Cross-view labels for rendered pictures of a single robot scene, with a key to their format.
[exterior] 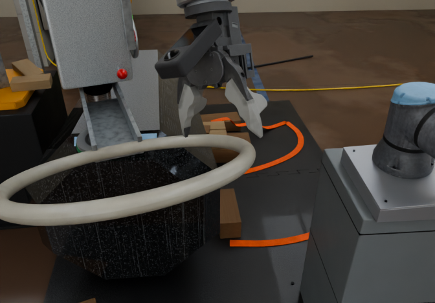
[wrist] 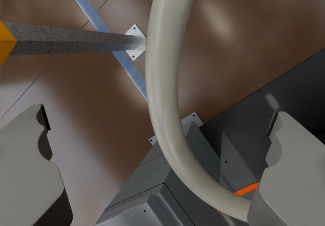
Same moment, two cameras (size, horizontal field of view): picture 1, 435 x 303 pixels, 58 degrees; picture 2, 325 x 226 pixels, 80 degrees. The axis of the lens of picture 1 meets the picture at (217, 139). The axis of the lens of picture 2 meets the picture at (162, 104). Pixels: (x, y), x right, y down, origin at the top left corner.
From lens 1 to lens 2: 55 cm
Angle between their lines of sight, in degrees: 56
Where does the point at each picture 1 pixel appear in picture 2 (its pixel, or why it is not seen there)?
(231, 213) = not seen: hidden behind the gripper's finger
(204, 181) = (154, 7)
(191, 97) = (274, 193)
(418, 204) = (125, 213)
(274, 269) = (241, 168)
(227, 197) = not seen: hidden behind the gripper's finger
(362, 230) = (161, 186)
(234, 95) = (13, 184)
